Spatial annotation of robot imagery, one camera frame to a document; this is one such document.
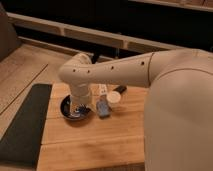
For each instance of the white cup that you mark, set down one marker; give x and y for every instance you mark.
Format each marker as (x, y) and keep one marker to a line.
(113, 97)

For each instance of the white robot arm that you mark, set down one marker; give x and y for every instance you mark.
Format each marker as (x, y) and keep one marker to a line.
(178, 111)

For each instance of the black cylindrical object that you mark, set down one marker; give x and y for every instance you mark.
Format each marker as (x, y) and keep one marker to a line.
(120, 89)

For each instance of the dark ceramic bowl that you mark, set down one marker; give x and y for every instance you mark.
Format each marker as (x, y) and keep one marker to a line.
(80, 112)

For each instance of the grey couch corner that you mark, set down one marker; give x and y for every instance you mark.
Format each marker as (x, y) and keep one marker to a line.
(9, 40)

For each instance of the small white bottle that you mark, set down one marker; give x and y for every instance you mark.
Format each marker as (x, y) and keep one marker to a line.
(103, 89)

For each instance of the dark green mat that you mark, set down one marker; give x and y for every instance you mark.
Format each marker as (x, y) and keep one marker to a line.
(22, 140)

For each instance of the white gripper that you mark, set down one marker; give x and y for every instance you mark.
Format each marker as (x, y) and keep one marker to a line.
(81, 95)

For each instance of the wooden cutting board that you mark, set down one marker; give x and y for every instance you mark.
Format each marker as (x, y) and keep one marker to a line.
(115, 143)

